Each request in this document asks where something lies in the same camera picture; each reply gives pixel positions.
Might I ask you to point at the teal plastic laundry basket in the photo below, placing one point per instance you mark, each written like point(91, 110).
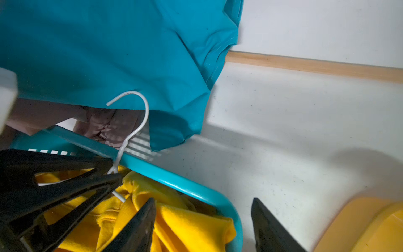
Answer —
point(60, 141)

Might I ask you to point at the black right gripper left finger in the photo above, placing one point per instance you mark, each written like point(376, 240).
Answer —
point(136, 236)

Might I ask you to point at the teal t-shirt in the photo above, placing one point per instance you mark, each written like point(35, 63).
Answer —
point(88, 52)

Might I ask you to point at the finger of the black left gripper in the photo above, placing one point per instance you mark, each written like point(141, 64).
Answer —
point(24, 202)

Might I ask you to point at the yellow plastic tray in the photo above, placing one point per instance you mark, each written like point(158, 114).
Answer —
point(365, 225)

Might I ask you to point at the yellow t-shirt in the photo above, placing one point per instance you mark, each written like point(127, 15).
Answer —
point(182, 224)

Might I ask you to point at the wooden clothes rack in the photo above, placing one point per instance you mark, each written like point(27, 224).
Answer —
point(378, 73)

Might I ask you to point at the pink-grey t-shirt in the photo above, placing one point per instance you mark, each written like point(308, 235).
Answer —
point(107, 126)

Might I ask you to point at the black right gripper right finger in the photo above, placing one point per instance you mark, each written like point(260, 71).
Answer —
point(270, 235)

